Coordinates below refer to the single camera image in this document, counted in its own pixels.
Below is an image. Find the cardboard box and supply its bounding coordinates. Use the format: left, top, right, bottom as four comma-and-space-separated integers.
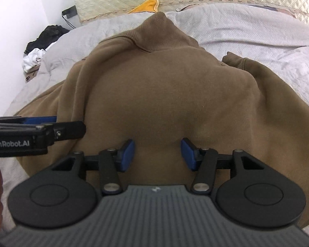
24, 64, 42, 83

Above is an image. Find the white bed sheet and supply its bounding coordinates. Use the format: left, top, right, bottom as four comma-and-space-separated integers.
0, 4, 309, 237

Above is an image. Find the black adapter cable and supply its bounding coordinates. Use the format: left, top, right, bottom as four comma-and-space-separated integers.
62, 15, 77, 30

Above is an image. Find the brown hoodie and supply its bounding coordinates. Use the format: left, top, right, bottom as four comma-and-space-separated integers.
14, 12, 309, 229

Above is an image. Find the yellow cloth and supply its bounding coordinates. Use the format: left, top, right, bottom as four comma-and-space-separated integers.
130, 0, 160, 14

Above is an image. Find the black power adapter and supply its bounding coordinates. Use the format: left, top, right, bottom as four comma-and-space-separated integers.
62, 5, 78, 19

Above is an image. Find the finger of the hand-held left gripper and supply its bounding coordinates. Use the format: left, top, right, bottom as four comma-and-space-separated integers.
21, 116, 58, 125
51, 121, 87, 142

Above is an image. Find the black clothes pile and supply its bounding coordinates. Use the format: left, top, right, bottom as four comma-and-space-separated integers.
24, 25, 70, 55

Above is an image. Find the white clothes pile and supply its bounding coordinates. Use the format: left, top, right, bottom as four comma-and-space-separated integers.
22, 48, 51, 73

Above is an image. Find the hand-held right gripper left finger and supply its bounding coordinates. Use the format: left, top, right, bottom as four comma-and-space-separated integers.
51, 139, 135, 195

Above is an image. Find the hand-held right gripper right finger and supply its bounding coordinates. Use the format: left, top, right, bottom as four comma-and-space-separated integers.
180, 137, 263, 195

